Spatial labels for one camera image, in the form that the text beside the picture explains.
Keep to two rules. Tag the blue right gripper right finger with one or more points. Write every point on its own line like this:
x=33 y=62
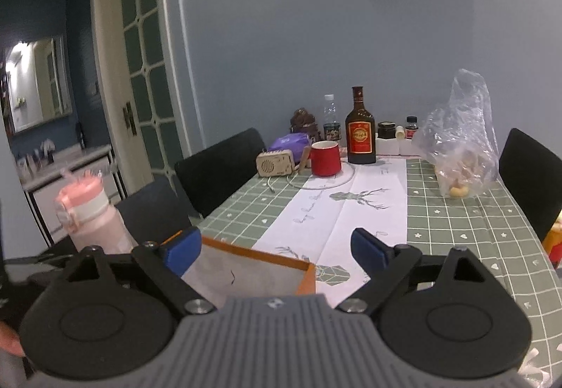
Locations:
x=371 y=254

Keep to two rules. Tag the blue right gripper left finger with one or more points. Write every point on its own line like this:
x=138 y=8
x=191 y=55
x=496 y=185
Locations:
x=180 y=251

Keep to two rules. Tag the black chair left near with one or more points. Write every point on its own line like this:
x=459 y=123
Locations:
x=154 y=213

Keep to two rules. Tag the black chair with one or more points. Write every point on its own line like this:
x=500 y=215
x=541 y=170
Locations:
x=212 y=175
x=532 y=174
x=154 y=213

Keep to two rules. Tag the orange storage box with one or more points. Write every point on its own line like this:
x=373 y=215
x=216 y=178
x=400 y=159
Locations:
x=224 y=271

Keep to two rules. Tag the white deer table runner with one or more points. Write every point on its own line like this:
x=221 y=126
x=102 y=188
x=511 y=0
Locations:
x=316 y=224

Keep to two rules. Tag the black chair left far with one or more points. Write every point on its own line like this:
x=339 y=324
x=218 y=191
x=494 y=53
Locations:
x=212 y=175

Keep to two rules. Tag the pink water bottle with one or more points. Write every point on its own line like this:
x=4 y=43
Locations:
x=87 y=215

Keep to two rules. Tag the red mug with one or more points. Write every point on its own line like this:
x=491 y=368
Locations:
x=325 y=158

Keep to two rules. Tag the white condiment tray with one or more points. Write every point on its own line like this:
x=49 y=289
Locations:
x=396 y=147

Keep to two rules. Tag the green checked tablecloth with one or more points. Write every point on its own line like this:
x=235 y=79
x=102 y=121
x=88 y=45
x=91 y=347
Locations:
x=491 y=225

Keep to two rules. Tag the dark liquor bottle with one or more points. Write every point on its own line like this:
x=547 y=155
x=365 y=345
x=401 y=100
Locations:
x=360 y=131

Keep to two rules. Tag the dark jar black lid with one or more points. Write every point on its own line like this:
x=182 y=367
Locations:
x=386 y=130

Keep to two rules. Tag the small red-label bottle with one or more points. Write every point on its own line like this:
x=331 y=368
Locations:
x=411 y=127

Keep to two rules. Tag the beige small radio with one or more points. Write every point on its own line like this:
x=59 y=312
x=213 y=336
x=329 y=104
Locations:
x=276 y=163

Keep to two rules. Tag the clear water bottle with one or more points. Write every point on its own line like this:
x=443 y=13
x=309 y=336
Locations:
x=331 y=125

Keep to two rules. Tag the purple pouch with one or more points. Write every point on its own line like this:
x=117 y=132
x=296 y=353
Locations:
x=294 y=142

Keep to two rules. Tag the clear plastic bag with snacks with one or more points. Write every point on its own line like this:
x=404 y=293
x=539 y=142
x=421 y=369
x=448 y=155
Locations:
x=458 y=139

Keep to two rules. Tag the brown figurine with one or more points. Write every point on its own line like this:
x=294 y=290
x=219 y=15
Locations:
x=303 y=121

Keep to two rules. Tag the black chair right side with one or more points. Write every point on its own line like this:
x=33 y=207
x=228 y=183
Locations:
x=532 y=174

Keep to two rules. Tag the glass panel door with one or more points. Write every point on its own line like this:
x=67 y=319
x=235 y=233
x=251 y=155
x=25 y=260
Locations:
x=140 y=103

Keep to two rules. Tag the wall mirror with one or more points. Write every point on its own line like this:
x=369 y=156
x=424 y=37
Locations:
x=38 y=87

